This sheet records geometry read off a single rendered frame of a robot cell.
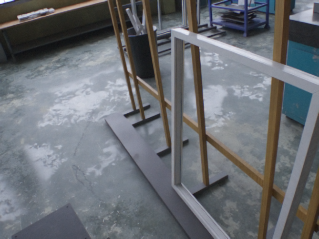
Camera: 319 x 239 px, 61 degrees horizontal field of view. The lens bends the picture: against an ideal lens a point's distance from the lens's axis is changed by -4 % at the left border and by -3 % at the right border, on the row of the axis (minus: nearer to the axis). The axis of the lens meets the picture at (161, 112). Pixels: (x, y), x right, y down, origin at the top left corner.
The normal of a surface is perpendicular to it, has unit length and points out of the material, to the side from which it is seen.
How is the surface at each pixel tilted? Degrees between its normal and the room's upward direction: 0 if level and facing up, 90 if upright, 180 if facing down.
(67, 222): 0
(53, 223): 0
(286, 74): 82
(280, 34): 90
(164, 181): 0
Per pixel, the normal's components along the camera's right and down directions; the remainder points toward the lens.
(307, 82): -0.89, 0.24
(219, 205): -0.15, -0.84
